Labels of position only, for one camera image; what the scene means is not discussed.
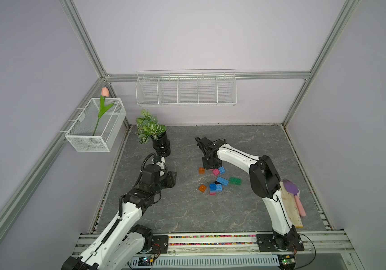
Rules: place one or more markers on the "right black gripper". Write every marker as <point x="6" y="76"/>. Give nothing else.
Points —
<point x="206" y="165"/>

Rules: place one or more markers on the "aluminium front rail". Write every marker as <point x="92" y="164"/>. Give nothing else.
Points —
<point x="235" y="250"/>

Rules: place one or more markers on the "green potted plant black pot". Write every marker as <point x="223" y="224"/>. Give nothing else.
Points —
<point x="149" y="129"/>

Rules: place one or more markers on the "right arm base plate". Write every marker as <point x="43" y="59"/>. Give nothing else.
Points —
<point x="279" y="243"/>

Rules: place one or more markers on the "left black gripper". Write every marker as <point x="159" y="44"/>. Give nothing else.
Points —
<point x="170" y="179"/>

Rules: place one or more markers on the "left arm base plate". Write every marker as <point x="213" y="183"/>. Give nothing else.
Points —
<point x="157" y="244"/>

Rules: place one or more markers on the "pink artificial tulip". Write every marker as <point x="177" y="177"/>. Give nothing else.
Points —
<point x="105" y="93"/>

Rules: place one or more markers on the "white mesh side basket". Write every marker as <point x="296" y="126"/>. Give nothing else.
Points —
<point x="80" y="130"/>

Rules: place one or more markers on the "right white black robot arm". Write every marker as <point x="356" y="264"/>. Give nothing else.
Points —
<point x="264" y="182"/>

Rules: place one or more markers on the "blue long lego brick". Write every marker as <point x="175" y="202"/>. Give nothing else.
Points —
<point x="222" y="181"/>
<point x="214" y="188"/>
<point x="222" y="170"/>

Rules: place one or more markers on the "purple pink brush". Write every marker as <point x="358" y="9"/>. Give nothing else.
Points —
<point x="293" y="189"/>

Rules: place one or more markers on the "white wire wall basket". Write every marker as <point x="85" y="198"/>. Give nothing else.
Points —
<point x="205" y="87"/>

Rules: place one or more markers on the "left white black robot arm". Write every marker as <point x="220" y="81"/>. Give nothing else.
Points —
<point x="123" y="237"/>

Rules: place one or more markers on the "green long lego brick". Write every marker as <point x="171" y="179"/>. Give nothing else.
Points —
<point x="235" y="181"/>

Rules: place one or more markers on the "pink lego brick middle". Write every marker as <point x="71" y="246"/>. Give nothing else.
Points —
<point x="216" y="172"/>

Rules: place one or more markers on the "orange lego brick lower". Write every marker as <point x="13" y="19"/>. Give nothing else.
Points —
<point x="202" y="188"/>

